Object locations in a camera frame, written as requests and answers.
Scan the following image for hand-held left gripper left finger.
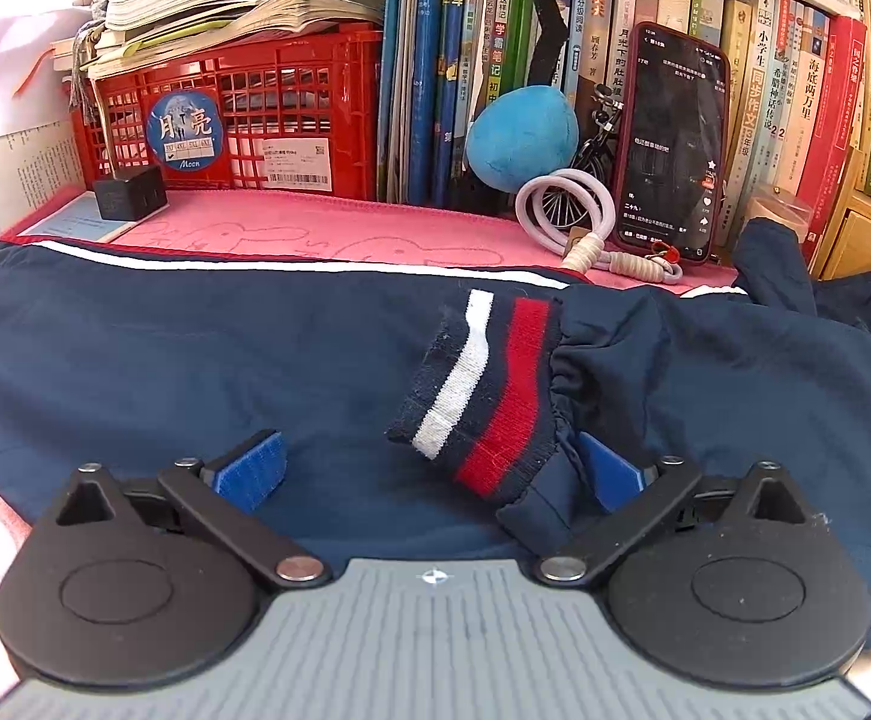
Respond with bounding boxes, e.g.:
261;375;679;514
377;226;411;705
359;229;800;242
55;429;333;591

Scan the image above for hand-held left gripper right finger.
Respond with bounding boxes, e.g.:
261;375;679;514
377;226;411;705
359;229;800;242
535;431;813;587

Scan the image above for white and navy jacket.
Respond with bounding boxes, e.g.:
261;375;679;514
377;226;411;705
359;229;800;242
0;216;871;652

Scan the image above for black charger block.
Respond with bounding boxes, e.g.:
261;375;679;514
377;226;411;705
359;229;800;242
91;163;170;224

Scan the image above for clear plastic jar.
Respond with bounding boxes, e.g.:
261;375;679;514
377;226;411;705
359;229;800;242
745;182;815;246

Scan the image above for blue notebook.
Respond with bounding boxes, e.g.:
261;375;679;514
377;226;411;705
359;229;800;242
17;190;119;242

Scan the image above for smartphone in red case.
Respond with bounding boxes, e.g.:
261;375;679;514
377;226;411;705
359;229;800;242
610;19;732;266

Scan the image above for wooden drawer organizer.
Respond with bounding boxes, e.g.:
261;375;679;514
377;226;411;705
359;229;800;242
809;145;871;284

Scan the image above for blue plush ball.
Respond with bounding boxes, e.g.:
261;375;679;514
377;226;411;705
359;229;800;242
463;83;582;195

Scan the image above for red plastic crate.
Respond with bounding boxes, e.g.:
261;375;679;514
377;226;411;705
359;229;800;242
70;21;385;201

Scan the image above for white printed paper sheets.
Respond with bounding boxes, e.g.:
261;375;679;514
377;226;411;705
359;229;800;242
0;0;89;242

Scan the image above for row of large study books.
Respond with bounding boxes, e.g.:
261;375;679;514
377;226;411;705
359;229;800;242
377;0;871;265

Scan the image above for white coiled cable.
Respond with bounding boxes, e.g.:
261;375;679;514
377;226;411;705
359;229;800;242
514;167;686;286

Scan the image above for black strap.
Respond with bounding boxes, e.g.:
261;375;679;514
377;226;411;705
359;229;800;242
531;0;580;85

